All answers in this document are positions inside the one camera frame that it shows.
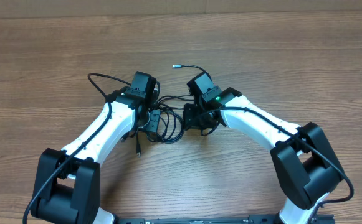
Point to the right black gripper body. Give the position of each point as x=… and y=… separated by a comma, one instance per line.
x=192, y=117

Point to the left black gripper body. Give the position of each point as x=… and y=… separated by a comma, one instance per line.
x=152, y=123

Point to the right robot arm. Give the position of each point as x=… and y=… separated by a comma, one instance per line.
x=306, y=165

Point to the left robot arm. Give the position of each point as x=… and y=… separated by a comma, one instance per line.
x=67, y=184

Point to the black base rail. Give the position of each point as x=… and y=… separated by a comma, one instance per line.
x=196, y=221

